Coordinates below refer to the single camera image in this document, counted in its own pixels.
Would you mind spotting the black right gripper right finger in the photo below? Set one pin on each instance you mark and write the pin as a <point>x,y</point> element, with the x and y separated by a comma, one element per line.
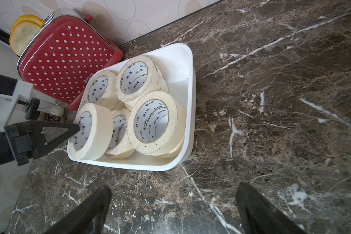
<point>259,216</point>

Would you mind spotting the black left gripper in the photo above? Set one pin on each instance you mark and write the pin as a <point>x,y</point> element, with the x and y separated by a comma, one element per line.
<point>15,144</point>

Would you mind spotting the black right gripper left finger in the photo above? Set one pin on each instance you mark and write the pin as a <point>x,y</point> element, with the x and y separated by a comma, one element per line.
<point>88,217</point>

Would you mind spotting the cream masking tape roll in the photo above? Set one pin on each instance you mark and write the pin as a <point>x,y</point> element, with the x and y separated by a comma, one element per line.
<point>120,146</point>
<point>96,128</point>
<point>157,125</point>
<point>138,77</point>
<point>100,90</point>

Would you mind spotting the white plastic storage box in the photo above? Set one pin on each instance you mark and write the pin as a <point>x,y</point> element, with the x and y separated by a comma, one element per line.
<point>176,64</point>

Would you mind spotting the dark pepper grinder bottle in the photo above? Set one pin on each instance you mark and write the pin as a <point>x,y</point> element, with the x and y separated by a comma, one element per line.
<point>40,110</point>

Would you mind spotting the red polka dot toaster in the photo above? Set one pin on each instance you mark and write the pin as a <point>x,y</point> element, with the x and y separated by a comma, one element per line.
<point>64,55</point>

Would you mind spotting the rear yellow bread slice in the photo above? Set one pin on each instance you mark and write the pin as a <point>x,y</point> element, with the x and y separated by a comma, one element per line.
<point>31,18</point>

